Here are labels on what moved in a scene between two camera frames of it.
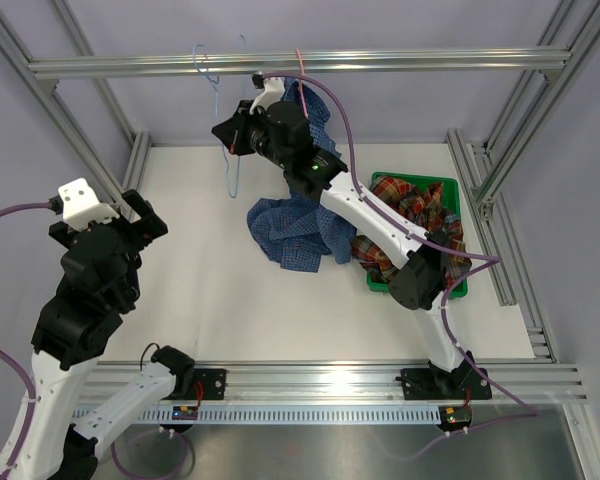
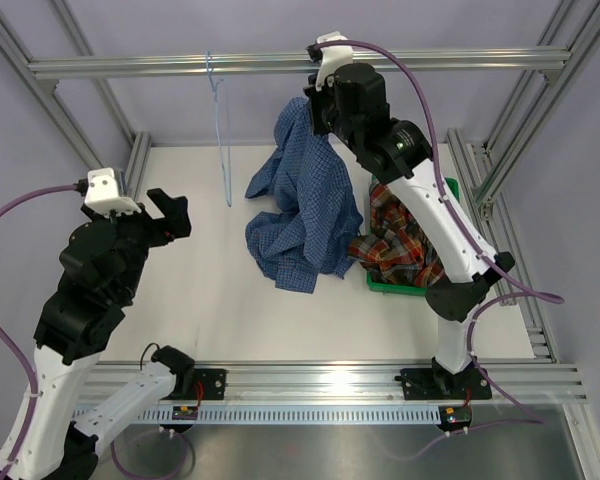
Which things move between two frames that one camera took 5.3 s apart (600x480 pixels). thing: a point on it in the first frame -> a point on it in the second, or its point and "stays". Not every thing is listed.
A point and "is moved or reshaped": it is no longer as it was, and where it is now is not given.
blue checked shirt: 295,231 is moved or reshaped
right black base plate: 437,384 stays
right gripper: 233,133 -> 315,99
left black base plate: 213,382 stays
